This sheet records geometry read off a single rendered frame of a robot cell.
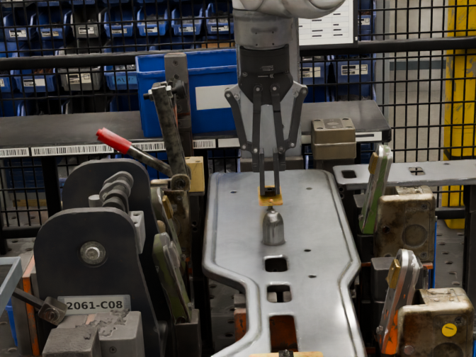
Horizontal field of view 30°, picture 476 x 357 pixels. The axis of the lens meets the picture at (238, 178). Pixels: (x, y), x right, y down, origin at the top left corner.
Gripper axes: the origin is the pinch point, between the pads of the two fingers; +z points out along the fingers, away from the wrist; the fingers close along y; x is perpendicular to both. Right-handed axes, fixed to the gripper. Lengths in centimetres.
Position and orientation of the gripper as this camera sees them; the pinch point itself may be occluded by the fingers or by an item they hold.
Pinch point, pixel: (268, 171)
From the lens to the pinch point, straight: 141.1
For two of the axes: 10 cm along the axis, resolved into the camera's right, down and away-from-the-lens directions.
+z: 0.5, 9.4, 3.4
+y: 10.0, -0.5, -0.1
